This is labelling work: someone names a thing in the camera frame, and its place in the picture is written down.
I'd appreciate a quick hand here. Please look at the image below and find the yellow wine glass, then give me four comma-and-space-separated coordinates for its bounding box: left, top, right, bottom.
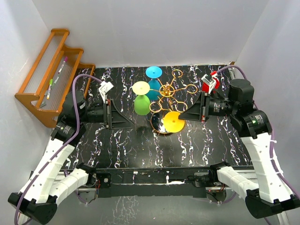
163, 111, 185, 133

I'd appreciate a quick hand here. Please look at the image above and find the small grey block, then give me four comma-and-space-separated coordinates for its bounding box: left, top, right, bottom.
40, 101, 46, 108

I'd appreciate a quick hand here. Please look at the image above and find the blue wine glass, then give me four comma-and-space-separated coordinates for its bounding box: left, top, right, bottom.
146, 66, 162, 101

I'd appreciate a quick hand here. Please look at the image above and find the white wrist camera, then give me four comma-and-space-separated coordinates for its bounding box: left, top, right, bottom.
98, 81, 114, 102
202, 71, 220, 93

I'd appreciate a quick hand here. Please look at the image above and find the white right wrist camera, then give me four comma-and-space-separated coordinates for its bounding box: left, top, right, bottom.
202, 71, 220, 93

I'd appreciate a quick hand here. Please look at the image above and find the wooden tiered shelf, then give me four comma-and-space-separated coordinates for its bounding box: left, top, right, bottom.
15, 29, 96, 128

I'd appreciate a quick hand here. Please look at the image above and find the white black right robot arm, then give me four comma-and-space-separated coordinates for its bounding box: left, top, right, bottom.
179, 79, 300, 218

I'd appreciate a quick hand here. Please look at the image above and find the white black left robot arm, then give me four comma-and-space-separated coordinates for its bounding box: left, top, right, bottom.
7, 91, 134, 225

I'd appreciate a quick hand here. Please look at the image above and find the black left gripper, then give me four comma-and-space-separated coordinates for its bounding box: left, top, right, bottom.
78, 99, 135, 129

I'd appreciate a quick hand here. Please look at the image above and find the green wine glass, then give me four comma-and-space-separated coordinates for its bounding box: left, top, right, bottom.
132, 81, 150, 115

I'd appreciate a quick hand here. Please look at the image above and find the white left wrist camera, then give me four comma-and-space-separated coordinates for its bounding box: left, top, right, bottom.
98, 81, 114, 102

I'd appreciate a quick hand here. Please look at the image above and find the gold wire glass rack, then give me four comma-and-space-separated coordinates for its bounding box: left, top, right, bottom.
150, 69, 198, 135

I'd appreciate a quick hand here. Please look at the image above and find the purple capped marker pen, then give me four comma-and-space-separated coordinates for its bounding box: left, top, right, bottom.
58, 56, 68, 74

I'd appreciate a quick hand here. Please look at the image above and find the red wine glass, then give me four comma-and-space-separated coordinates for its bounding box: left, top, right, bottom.
202, 75, 220, 93

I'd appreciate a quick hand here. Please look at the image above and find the green capped marker pen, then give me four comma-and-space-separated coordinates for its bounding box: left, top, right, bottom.
46, 79, 53, 99

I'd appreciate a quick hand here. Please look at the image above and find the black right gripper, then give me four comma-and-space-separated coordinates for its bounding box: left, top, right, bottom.
178, 91, 237, 122

